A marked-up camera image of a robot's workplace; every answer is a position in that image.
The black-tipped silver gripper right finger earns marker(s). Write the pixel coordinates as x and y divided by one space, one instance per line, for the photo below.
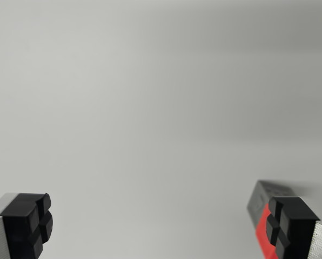
298 232

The black-tipped silver gripper left finger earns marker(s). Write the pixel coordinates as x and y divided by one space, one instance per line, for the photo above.
17 226

